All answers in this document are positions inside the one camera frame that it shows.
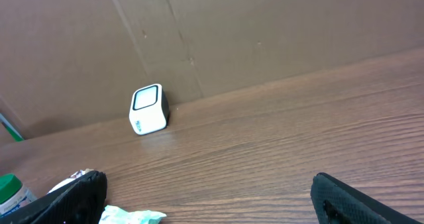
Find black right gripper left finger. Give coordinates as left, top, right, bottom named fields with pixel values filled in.
left=1, top=170, right=107, bottom=224

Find brown clear snack bag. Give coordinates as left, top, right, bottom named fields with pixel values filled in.
left=48, top=168, right=93, bottom=193

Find green round lid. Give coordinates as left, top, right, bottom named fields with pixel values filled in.
left=0, top=174, right=37, bottom=216

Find white barcode scanner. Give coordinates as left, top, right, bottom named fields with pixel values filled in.
left=129, top=84, right=170, bottom=135

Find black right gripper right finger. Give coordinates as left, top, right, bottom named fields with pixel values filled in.
left=310, top=172, right=419, bottom=224

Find teal tissue pack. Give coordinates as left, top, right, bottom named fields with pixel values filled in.
left=99, top=205, right=167, bottom=224

